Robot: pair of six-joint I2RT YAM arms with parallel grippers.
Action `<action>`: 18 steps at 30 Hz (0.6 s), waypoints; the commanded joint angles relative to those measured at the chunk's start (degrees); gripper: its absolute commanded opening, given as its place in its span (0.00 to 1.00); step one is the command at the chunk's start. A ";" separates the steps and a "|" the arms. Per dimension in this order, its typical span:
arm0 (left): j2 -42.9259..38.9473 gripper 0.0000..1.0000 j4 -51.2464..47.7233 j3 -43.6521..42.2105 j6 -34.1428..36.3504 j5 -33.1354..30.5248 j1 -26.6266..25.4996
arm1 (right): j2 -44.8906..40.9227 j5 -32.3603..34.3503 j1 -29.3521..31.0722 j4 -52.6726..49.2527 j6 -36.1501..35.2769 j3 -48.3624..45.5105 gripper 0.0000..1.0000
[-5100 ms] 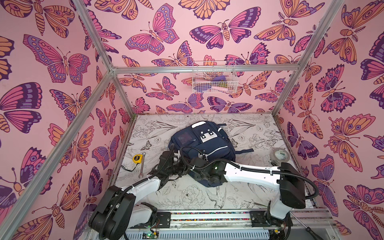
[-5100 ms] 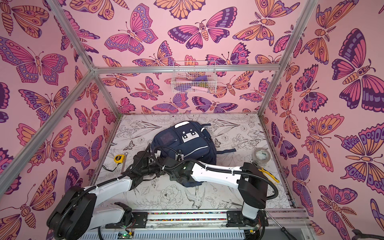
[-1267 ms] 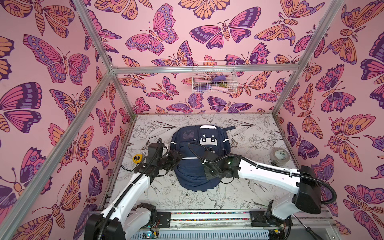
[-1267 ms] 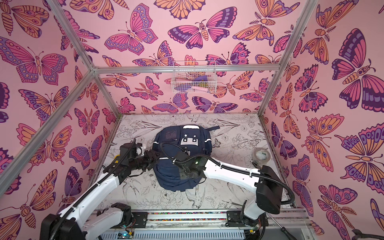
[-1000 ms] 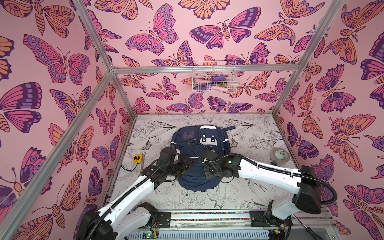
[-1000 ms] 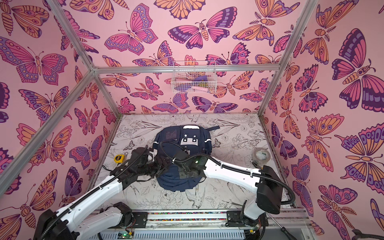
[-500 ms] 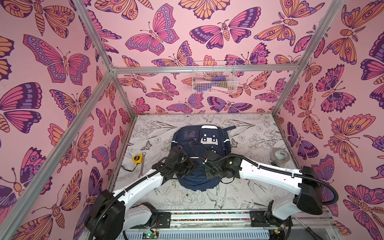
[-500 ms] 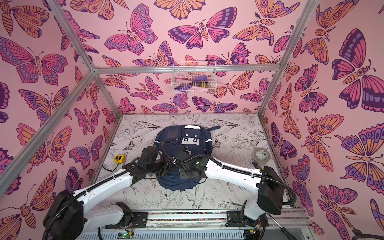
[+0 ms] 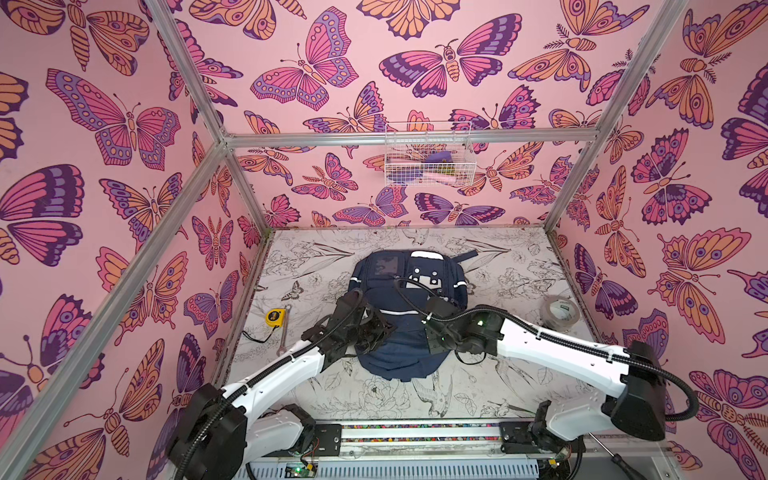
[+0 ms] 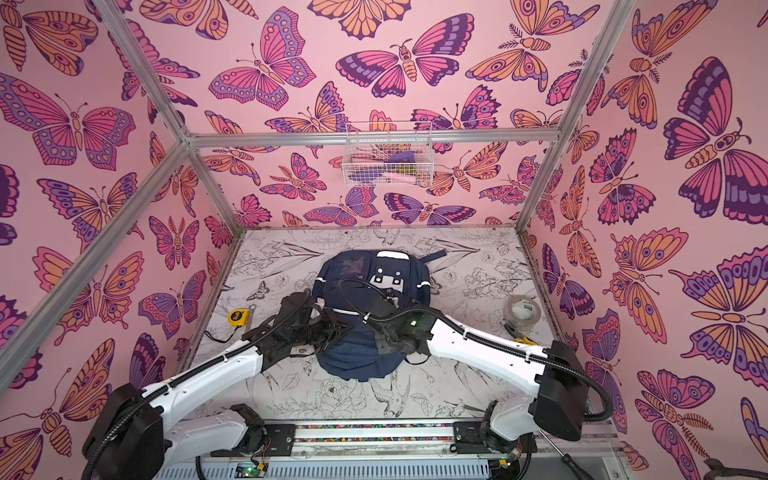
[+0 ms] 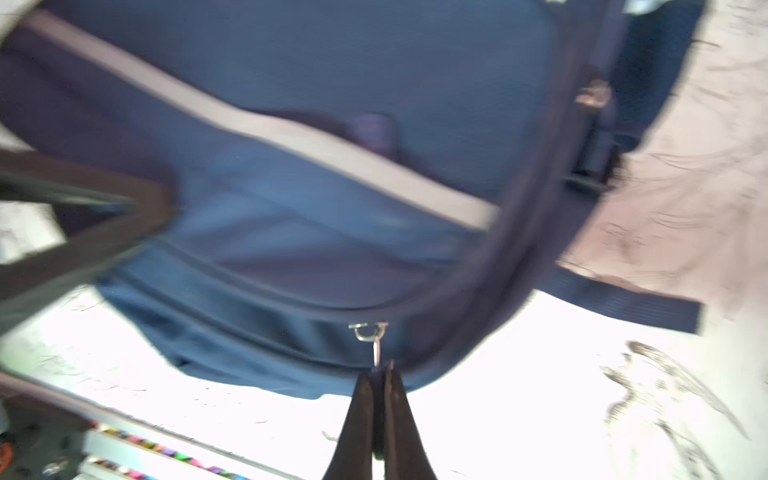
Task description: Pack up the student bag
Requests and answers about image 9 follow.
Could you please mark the black handled screwdriver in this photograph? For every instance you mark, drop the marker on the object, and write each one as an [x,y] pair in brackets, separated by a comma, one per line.
[630,472]

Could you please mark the white wire wall basket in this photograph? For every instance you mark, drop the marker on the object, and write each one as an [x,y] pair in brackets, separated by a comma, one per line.
[429,157]

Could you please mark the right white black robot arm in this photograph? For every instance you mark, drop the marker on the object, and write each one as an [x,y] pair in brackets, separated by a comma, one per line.
[630,392]

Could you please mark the silver wrench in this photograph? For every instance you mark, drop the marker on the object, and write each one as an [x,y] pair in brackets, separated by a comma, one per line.
[282,348]

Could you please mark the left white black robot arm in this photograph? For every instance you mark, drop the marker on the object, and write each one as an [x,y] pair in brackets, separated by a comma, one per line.
[223,429]

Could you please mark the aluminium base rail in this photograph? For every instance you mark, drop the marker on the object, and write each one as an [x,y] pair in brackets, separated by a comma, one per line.
[455,449]

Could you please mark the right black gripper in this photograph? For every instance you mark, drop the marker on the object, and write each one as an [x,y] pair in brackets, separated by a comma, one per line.
[437,318]

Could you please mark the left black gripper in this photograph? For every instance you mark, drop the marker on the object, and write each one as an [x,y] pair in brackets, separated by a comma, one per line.
[372,324]

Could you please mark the navy blue student backpack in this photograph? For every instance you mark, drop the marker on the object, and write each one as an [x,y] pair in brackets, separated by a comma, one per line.
[398,283]

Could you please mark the yellow tape measure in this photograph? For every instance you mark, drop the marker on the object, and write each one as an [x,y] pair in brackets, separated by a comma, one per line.
[275,318]

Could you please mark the clear tape roll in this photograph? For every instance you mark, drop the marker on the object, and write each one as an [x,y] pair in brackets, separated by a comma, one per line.
[559,313]

